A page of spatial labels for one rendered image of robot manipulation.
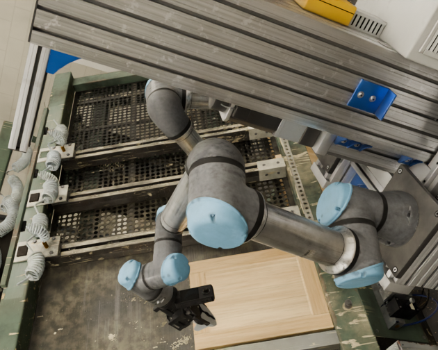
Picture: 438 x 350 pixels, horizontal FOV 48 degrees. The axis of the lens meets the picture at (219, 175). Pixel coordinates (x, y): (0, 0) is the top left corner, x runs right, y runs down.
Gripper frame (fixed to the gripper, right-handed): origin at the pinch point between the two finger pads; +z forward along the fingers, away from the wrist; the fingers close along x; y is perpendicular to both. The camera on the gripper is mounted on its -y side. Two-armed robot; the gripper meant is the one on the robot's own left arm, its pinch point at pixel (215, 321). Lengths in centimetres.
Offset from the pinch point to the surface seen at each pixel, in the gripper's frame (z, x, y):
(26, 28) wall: -32, -551, 175
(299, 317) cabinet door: 35.7, -12.1, -12.0
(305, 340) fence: 34.5, -1.8, -11.7
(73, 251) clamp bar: -16, -60, 51
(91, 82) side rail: -26, -190, 38
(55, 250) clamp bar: -22, -59, 54
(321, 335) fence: 37.4, -2.2, -16.6
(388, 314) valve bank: 50, -4, -38
